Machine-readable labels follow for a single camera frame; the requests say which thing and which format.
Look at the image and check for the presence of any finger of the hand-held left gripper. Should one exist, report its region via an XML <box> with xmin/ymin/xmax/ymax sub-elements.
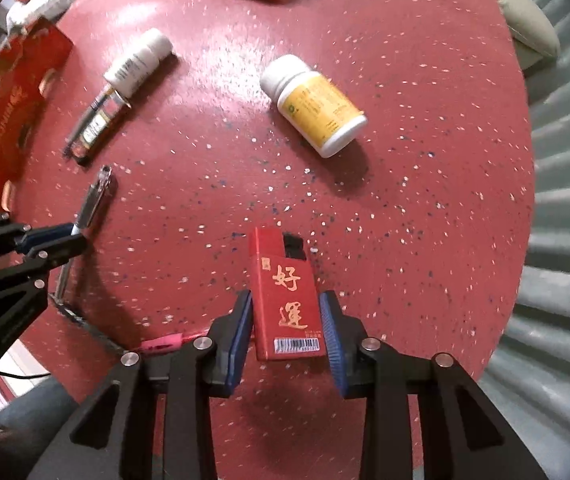
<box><xmin>0</xmin><ymin>212</ymin><xmax>75</xmax><ymax>263</ymax></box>
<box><xmin>0</xmin><ymin>235</ymin><xmax>88</xmax><ymax>306</ymax></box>

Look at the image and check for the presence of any black cable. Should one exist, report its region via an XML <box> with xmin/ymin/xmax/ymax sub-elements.
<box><xmin>0</xmin><ymin>369</ymin><xmax>51</xmax><ymax>382</ymax></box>

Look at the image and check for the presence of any silver pen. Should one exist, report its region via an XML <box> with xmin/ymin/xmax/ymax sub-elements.
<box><xmin>55</xmin><ymin>165</ymin><xmax>117</xmax><ymax>301</ymax></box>

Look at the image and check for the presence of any red cardboard box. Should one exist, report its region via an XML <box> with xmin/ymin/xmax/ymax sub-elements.
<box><xmin>0</xmin><ymin>17</ymin><xmax>73</xmax><ymax>216</ymax></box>

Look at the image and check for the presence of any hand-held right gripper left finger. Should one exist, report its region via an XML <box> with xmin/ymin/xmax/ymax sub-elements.
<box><xmin>25</xmin><ymin>290</ymin><xmax>255</xmax><ymax>480</ymax></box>

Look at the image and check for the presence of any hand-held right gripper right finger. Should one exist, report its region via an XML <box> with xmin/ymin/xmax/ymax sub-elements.
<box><xmin>317</xmin><ymin>290</ymin><xmax>548</xmax><ymax>480</ymax></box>

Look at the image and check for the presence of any pale green curtain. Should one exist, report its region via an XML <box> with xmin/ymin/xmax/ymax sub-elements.
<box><xmin>480</xmin><ymin>0</ymin><xmax>570</xmax><ymax>480</ymax></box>

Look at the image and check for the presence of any grey-green sofa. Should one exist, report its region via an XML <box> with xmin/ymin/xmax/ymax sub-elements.
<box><xmin>435</xmin><ymin>0</ymin><xmax>560</xmax><ymax>71</ymax></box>

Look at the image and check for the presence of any red box with gold characters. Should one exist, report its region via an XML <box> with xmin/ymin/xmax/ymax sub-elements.
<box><xmin>249</xmin><ymin>226</ymin><xmax>327</xmax><ymax>361</ymax></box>

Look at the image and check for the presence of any white pill bottle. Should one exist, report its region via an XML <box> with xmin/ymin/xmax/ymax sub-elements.
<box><xmin>104</xmin><ymin>28</ymin><xmax>174</xmax><ymax>97</ymax></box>

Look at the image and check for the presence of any yellow label pill bottle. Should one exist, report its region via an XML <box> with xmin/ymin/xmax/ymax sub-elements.
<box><xmin>260</xmin><ymin>54</ymin><xmax>368</xmax><ymax>159</ymax></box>

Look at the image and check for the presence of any person's left leg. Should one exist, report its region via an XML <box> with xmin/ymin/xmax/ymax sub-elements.
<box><xmin>0</xmin><ymin>375</ymin><xmax>81</xmax><ymax>480</ymax></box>

